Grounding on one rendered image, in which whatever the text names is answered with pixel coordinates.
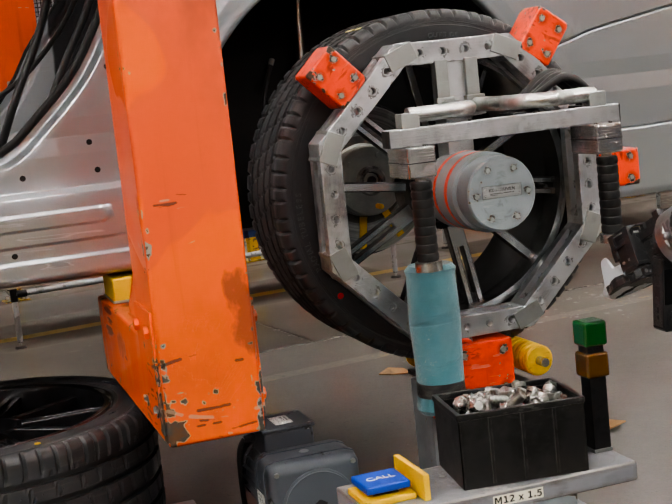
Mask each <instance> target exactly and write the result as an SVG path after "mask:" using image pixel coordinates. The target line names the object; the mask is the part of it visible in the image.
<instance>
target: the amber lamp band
mask: <svg viewBox="0 0 672 504"><path fill-rule="evenodd" d="M575 362H576V373H577V375H578V376H581V377H584V378H586V379H594V378H599V377H604V376H608V375H609V360H608V352H606V351H602V352H596V353H591V354H586V353H583V352H580V351H576V352H575Z"/></svg>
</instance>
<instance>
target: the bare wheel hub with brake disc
mask: <svg viewBox="0 0 672 504"><path fill-rule="evenodd" d="M395 115H396V114H395V113H393V112H391V111H389V110H386V109H383V108H380V107H376V106H375V107H374V108H373V109H372V111H371V112H370V113H369V115H368V117H370V118H371V119H372V120H373V121H375V122H376V123H377V124H378V125H380V126H381V127H382V128H384V129H385V130H394V129H396V123H395ZM361 126H362V127H364V128H365V129H366V130H368V131H369V132H370V133H371V134H373V135H374V136H375V137H376V138H378V139H379V140H380V141H382V138H381V137H380V136H379V135H377V134H376V133H375V132H374V131H372V130H371V129H370V128H369V127H367V126H366V125H365V124H363V123H362V124H361ZM382 142H383V141H382ZM341 159H342V169H343V179H344V182H356V178H357V175H358V173H359V171H360V170H361V169H362V168H364V167H366V166H376V167H378V168H380V169H381V170H382V171H383V173H384V175H385V178H386V182H394V179H395V178H391V177H390V173H389V164H387V163H388V157H387V156H386V155H385V154H383V153H382V152H381V151H379V150H378V149H377V148H376V147H374V146H373V145H372V144H371V143H369V142H368V141H367V140H365V139H364V138H363V137H362V136H360V135H359V134H358V133H356V132H355V133H354V135H353V136H352V137H351V139H350V140H349V141H348V143H347V144H346V145H345V147H344V148H343V149H342V151H341ZM345 198H346V207H347V217H348V226H349V236H350V245H352V244H353V243H354V242H355V241H357V240H358V239H359V238H360V217H367V232H368V231H369V230H371V229H372V228H373V227H374V226H376V225H377V224H378V223H380V222H381V221H382V220H383V219H385V217H384V215H383V214H382V213H383V212H385V211H386V210H389V211H390V213H392V212H393V211H395V210H396V209H397V208H399V206H398V204H397V201H396V198H395V193H394V192H380V193H379V194H377V195H374V196H368V195H365V194H363V193H362V192H353V193H345ZM377 203H381V204H383V205H384V208H383V209H377V208H376V207H375V205H376V204H377ZM414 227H415V226H414V223H413V222H411V223H410V224H409V225H408V226H406V227H405V228H404V229H403V232H404V233H403V234H402V235H400V236H399V237H398V236H397V234H396V235H395V236H394V237H393V238H391V239H390V240H389V241H388V242H386V243H385V244H384V245H382V246H381V247H380V248H379V249H377V250H376V251H380V250H383V249H385V248H388V247H390V246H392V245H394V244H395V243H397V242H399V241H400V240H401V239H403V238H404V237H405V236H406V235H407V234H408V233H409V232H410V231H411V230H412V229H413V228H414ZM390 228H391V226H389V227H387V228H386V229H385V230H384V231H382V232H381V233H380V234H379V235H377V236H376V237H375V238H373V239H372V240H371V241H370V242H368V243H367V246H368V245H370V244H371V243H372V242H373V241H375V240H376V239H377V238H378V237H380V236H381V235H382V234H383V233H385V232H386V231H387V230H388V229H390ZM376 251H375V252H376Z"/></svg>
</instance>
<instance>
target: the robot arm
mask: <svg viewBox="0 0 672 504"><path fill-rule="evenodd" d="M651 214H652V218H650V219H649V220H647V221H646V222H641V223H636V224H634V225H628V226H624V227H623V228H622V229H620V230H619V231H617V232H616V233H614V234H613V235H612V236H610V237H609V238H607V239H608V242H609V244H610V247H611V252H612V255H613V258H614V260H615V263H617V262H619V263H620V265H618V266H616V267H614V266H613V265H612V264H611V263H610V261H609V260H608V259H607V258H604V259H603V260H602V261H601V268H602V274H603V279H604V284H605V287H604V290H603V294H604V297H606V298H609V299H612V300H613V299H616V298H617V299H618V298H621V297H623V296H626V295H629V294H631V293H634V292H636V291H639V290H641V289H644V288H646V287H649V286H651V285H653V326H654V328H656V329H658V330H661V331H664V332H670V331H672V206H671V207H669V208H665V209H656V210H655V211H653V212H652V213H651ZM636 226H638V227H636ZM639 226H640V228H639ZM620 233H621V234H620ZM618 234H620V235H619V236H617V235H618ZM615 236H617V237H616V238H614V237H615Z"/></svg>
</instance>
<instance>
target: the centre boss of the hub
mask: <svg viewBox="0 0 672 504"><path fill-rule="evenodd" d="M356 182H386V178H385V175H384V173H383V171H382V170H381V169H380V168H378V167H376V166H366V167H364V168H362V169H361V170H360V171H359V173H358V175H357V178H356ZM362 193H363V194H365V195H368V196H374V195H377V194H379V193H380V192H362Z"/></svg>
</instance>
